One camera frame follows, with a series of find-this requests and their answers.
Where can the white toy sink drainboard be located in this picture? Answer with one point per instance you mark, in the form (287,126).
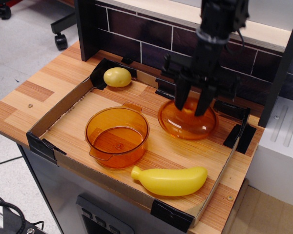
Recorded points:
(271,170)

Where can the yellow toy banana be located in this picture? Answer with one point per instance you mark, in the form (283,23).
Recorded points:
(171,182)

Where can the black caster wheel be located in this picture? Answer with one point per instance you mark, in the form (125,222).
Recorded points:
(5,12)

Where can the black vertical post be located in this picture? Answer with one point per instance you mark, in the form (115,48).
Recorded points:
(85,11)
(278,83)

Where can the black vertical post right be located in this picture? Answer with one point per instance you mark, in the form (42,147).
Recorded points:
(278,83)

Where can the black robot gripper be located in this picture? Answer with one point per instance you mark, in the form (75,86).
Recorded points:
(202,71)

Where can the orange transparent pot lid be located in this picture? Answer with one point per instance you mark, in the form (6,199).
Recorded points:
(184,123)

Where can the grey toy oven front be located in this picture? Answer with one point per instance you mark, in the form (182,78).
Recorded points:
(98,221)

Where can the yellow toy potato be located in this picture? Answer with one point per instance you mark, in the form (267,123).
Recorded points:
(117,77)

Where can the orange transparent plastic pot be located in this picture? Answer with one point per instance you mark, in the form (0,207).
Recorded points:
(117,136)

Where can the black vertical post left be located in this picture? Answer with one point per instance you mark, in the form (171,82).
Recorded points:
(85,11)

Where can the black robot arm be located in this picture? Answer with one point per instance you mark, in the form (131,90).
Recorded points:
(220,18)

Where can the black office chair base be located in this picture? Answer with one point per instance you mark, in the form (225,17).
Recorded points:
(58,26)

